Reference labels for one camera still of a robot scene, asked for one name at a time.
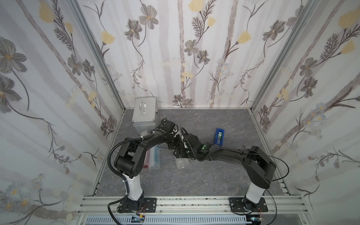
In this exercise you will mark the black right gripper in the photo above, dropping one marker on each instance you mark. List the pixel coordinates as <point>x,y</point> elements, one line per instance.
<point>190,145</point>

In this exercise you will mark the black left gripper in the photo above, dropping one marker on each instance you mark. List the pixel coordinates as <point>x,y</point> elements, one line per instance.
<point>174,139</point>

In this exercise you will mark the bubble wrap sheet stack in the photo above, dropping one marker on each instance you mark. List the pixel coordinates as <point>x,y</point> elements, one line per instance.
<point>182,163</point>

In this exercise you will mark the blue tape dispenser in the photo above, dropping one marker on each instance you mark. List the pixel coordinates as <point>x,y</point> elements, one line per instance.
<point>219,137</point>

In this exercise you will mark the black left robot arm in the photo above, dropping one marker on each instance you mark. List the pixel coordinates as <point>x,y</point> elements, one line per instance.
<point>126,159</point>

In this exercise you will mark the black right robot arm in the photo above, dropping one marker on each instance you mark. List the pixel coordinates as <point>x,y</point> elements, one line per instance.
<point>259,167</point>

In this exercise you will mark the silver metal first-aid case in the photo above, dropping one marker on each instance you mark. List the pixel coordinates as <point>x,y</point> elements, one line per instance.
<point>145,115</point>

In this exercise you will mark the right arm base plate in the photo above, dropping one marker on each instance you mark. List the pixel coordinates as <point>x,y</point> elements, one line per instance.
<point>243,205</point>

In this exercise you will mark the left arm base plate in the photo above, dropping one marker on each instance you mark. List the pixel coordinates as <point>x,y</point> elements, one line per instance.
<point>143,205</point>

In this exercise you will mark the white slotted cable duct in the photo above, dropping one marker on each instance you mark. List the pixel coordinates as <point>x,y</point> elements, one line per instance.
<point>169,220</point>

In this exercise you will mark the aluminium frame rail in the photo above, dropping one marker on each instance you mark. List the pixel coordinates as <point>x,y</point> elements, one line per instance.
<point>166,205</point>

